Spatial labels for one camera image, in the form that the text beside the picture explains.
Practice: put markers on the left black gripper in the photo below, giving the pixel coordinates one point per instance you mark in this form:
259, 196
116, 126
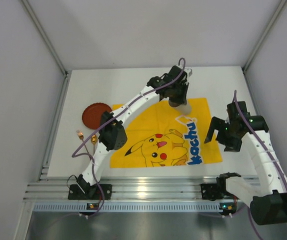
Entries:
177, 97

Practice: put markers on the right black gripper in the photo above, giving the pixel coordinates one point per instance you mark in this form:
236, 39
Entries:
224, 136

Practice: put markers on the beige paper cup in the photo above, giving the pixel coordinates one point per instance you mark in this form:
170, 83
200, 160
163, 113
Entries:
184, 109

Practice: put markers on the yellow pikachu cloth placemat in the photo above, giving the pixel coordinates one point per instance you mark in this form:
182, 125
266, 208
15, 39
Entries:
162, 137

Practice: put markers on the red round plate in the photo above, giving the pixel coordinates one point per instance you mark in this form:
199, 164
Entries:
91, 116

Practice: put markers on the gold spoon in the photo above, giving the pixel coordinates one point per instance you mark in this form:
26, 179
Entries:
94, 140

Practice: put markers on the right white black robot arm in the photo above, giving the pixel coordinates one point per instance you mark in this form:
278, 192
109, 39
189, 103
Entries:
268, 202

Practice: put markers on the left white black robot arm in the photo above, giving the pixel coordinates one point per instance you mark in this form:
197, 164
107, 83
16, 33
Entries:
112, 130

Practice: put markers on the gold fork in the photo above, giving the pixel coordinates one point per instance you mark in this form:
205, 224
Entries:
81, 137

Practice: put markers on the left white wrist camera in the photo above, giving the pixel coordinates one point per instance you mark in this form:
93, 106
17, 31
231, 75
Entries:
189, 72

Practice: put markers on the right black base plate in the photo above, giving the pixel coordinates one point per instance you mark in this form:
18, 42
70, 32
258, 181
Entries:
213, 191

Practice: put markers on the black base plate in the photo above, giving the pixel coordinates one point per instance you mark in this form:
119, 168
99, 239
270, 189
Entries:
213, 191
103, 191

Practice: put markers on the aluminium mounting rail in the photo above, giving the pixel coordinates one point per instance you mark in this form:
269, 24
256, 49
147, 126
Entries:
125, 189

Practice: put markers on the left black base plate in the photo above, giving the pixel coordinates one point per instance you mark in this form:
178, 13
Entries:
103, 191

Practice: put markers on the perforated cable duct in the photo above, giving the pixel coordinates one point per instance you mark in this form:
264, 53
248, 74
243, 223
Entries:
135, 207

